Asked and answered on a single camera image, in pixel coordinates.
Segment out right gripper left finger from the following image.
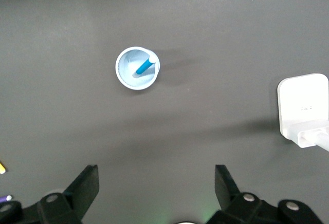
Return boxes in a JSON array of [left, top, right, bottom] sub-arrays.
[[0, 164, 100, 224]]

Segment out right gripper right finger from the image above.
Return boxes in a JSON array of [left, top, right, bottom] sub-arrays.
[[205, 164, 323, 224]]

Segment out blue marker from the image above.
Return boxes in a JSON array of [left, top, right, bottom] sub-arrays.
[[132, 55, 157, 78]]

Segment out white power adapter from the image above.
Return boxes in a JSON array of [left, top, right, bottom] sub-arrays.
[[277, 73, 329, 149]]

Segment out light blue plastic cup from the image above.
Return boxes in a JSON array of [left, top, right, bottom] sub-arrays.
[[115, 46, 161, 91]]

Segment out white adapter plug cable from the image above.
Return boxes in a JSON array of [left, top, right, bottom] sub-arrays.
[[297, 127, 329, 153]]

